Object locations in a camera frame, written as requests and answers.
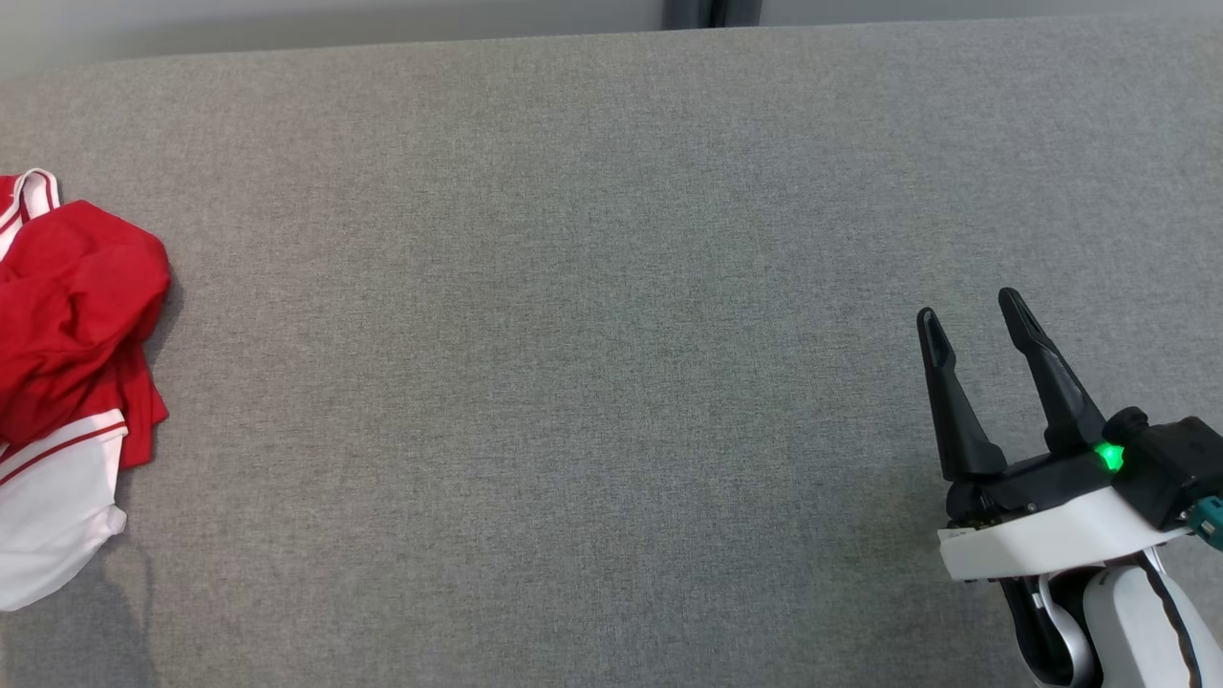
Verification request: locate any grey partition post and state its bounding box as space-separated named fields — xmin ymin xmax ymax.
xmin=662 ymin=0 xmax=763 ymax=30

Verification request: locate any red white basketball jersey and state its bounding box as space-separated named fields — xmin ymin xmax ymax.
xmin=0 ymin=168 xmax=171 ymax=613

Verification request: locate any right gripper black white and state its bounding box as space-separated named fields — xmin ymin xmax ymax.
xmin=917 ymin=288 xmax=1195 ymax=584

